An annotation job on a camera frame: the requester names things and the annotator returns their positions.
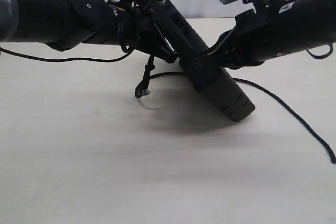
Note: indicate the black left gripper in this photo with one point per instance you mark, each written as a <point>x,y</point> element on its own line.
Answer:
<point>140,31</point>

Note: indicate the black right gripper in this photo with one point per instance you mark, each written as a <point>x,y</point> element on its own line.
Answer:
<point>247,45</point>

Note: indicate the black plastic carrying case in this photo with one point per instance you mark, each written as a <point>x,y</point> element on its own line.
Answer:
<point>213,83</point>

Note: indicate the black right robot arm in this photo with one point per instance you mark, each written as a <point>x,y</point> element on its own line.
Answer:
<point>288,29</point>

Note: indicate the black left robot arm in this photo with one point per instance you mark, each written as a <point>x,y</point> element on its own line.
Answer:
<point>64,24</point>

